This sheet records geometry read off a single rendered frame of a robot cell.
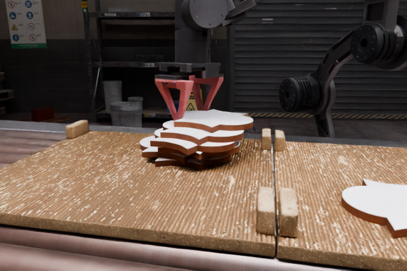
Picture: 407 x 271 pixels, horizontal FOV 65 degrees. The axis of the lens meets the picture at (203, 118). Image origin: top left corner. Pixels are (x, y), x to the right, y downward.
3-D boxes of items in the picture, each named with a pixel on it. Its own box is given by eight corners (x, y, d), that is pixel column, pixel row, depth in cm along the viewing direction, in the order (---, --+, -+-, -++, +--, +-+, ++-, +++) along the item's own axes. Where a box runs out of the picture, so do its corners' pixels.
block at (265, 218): (257, 205, 37) (258, 184, 36) (273, 207, 37) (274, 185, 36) (255, 235, 31) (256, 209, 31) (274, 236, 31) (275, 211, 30)
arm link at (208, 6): (243, 17, 59) (223, -29, 56) (274, 9, 48) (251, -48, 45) (187, 47, 57) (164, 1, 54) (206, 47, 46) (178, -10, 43)
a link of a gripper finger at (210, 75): (223, 115, 61) (225, 65, 59) (203, 121, 55) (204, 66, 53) (194, 111, 65) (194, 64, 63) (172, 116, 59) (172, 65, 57)
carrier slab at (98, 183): (85, 137, 71) (84, 130, 71) (270, 147, 64) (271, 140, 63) (-75, 215, 38) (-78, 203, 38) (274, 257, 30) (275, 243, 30)
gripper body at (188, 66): (221, 72, 59) (222, 31, 57) (189, 75, 50) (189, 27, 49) (192, 71, 62) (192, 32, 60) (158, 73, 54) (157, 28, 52)
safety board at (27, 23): (11, 48, 525) (3, -10, 506) (46, 48, 521) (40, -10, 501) (10, 48, 523) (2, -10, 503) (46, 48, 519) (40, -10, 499)
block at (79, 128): (82, 131, 70) (80, 119, 69) (89, 132, 70) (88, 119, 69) (65, 138, 64) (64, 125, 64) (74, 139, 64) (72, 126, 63)
